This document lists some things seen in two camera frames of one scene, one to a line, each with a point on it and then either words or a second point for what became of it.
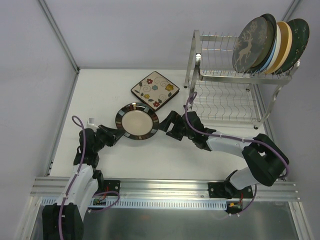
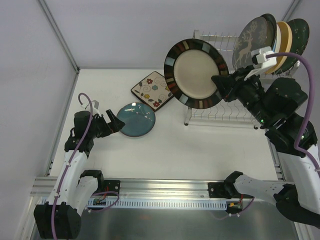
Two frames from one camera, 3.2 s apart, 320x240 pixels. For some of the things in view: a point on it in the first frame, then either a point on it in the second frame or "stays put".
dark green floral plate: x=300 y=35 stays put
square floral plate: x=154 y=90 stays put
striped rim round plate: x=137 y=121 → x=189 y=67
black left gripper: x=106 y=135 → x=107 y=125
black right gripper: x=175 y=126 → x=230 y=86
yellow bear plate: x=286 y=34 stays put
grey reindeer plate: x=250 y=44 stays put
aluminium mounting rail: x=287 y=188 stays put
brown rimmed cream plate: x=271 y=41 stays put
